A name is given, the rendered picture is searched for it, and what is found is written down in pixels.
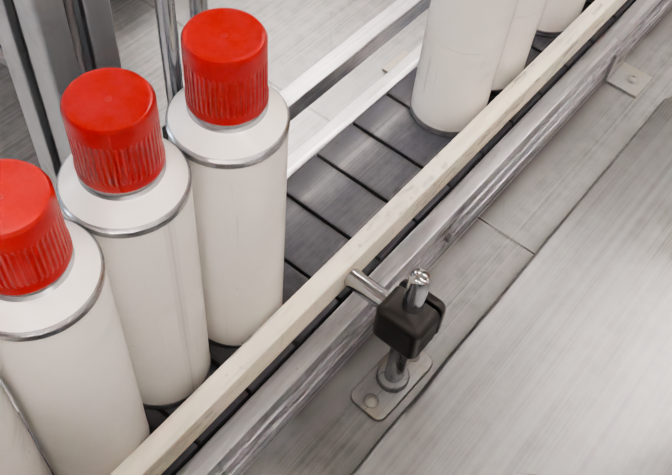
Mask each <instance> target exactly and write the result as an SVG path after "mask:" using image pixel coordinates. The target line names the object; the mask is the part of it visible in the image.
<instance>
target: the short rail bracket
mask: <svg viewBox="0 0 672 475"><path fill-rule="evenodd" d="M431 281H432V277H431V274H430V273H429V271H427V270H426V269H424V268H416V269H414V270H412V271H411V273H410V274H409V278H408V279H403V280H402V281H401V282H400V283H399V286H396V287H395V288H394V289H393V290H392V291H391V292H390V293H389V294H388V296H387V297H386V298H385V299H384V300H383V301H382V302H381V303H380V304H379V306H378V307H377V310H376V315H375V319H374V324H373V332H374V334H375V336H376V337H378V338H379V339H380V340H382V341H383V342H385V343H386V344H387V345H389V346H390V351H389V355H388V359H387V363H386V367H385V370H384V376H385V378H386V380H387V381H389V382H391V383H397V382H399V381H401V380H402V378H403V375H404V371H405V368H406V365H407V361H408V359H414V358H416V357H417V356H418V355H419V354H420V352H421V351H422V350H423V349H424V348H425V347H426V346H427V344H428V343H429V342H430V341H431V340H432V339H433V337H434V335H435V334H437V333H438V332H439V330H440V327H441V324H442V321H443V318H444V315H445V313H446V305H445V303H444V302H443V301H442V300H440V299H439V298H438V297H436V296H435V295H433V294H432V293H430V292H429V288H430V285H431Z"/></svg>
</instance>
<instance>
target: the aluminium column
mask: <svg viewBox="0 0 672 475"><path fill-rule="evenodd" d="M72 3H73V8H74V14H75V19H76V25H77V30H78V36H79V41H80V46H81V51H82V56H83V61H84V66H85V71H86V72H89V71H92V70H95V69H100V68H110V67H112V68H122V67H121V61H120V56H119V50H118V45H117V39H116V34H115V28H114V23H113V17H112V11H111V6H110V0H72ZM0 44H1V47H2V50H3V53H4V56H5V59H6V62H7V65H8V68H9V71H10V74H11V77H12V80H13V83H14V86H15V89H16V93H17V96H18V99H19V102H20V105H21V108H22V111H23V114H24V117H25V120H26V123H27V126H28V129H29V132H30V135H31V139H32V142H33V145H34V148H35V151H36V154H37V157H38V160H39V163H40V166H41V169H42V170H43V171H44V172H45V173H46V174H47V175H48V176H49V178H50V180H51V181H52V184H53V187H54V190H55V193H56V180H57V175H58V173H59V170H60V168H61V166H62V164H63V162H64V161H65V160H66V159H67V157H68V156H69V155H70V154H71V149H70V145H69V141H68V138H67V134H66V130H65V127H64V123H63V119H62V115H61V112H60V100H61V97H62V94H63V93H64V91H65V89H66V88H67V87H68V85H69V84H70V83H71V82H72V81H73V80H75V79H76V78H77V77H79V76H80V72H79V68H78V64H77V59H76V55H75V51H74V47H73V42H72V38H71V34H70V30H69V26H68V21H67V17H66V13H65V9H64V4H63V0H0ZM56 196H57V193H56Z"/></svg>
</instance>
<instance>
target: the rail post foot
mask: <svg viewBox="0 0 672 475"><path fill-rule="evenodd" d="M388 355H389V352H388V353H387V354H386V355H385V356H384V357H383V358H382V359H381V360H380V361H379V363H378V364H377V365H376V366H375V367H374V368H373V369H372V370H371V371H370V372H369V373H368V374H367V375H366V376H365V377H364V378H363V379H362V381H361V382H360V383H359V384H358V385H357V386H356V387H355V388H354V389H353V390H352V392H351V401H352V402H353V403H354V404H355V405H356V406H357V407H358V408H360V409H361V410H362V411H363V412H364V413H366V414H367V415H368V416H369V417H370V418H372V419H373V420H375V421H383V420H384V419H386V418H387V417H388V416H389V414H390V413H391V412H392V411H393V410H394V409H395V408H396V407H397V405H398V404H399V403H400V402H401V401H402V400H403V399H404V398H405V396H406V395H407V394H408V393H409V392H410V391H411V390H412V389H413V388H414V386H415V385H416V384H417V383H418V382H419V381H420V380H421V379H422V377H423V376H424V375H425V374H426V373H427V372H428V371H429V370H430V368H431V366H432V358H431V357H430V356H429V355H428V354H427V353H425V352H424V351H423V350H422V351H421V352H420V354H419V355H418V356H417V357H416V358H414V359H408V361H407V365H406V368H405V371H404V375H403V378H402V380H401V381H399V382H397V383H391V382H389V381H387V380H386V378H385V376H384V370H385V367H386V363H387V359H388Z"/></svg>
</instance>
